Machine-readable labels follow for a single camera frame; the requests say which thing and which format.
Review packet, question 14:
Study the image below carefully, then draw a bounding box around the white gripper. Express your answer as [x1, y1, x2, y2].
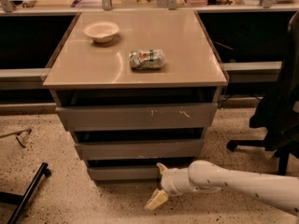
[145, 162, 199, 211]

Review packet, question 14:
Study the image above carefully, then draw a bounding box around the grey bottom drawer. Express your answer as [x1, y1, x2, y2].
[88, 165, 161, 181]

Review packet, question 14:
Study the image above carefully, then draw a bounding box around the grey drawer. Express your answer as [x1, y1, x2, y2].
[56, 103, 217, 132]
[88, 165, 161, 181]
[75, 139, 204, 160]

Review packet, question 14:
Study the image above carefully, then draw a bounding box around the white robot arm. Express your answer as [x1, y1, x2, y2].
[145, 161, 299, 217]

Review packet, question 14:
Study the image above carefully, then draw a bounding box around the grey middle drawer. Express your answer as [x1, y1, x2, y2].
[75, 139, 204, 160]

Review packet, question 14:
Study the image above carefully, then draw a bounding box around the grey drawer cabinet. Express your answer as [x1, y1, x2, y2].
[44, 9, 227, 185]

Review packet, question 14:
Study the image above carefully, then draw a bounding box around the grey top drawer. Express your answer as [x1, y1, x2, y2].
[56, 103, 217, 132]

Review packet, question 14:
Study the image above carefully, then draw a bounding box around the crumpled chip bag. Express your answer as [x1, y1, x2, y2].
[129, 49, 164, 70]

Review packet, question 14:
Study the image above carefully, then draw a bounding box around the black office chair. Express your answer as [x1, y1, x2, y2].
[226, 12, 299, 175]

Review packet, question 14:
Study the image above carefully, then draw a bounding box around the metal rod with hook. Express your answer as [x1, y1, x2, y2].
[0, 128, 32, 148]

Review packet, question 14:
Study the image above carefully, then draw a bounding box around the black chair base leg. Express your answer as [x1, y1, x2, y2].
[0, 162, 51, 224]

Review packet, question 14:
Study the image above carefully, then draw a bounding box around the white paper bowl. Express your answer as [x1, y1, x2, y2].
[83, 21, 120, 43]

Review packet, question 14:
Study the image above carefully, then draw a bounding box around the metal window railing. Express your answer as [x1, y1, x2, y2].
[0, 0, 299, 16]

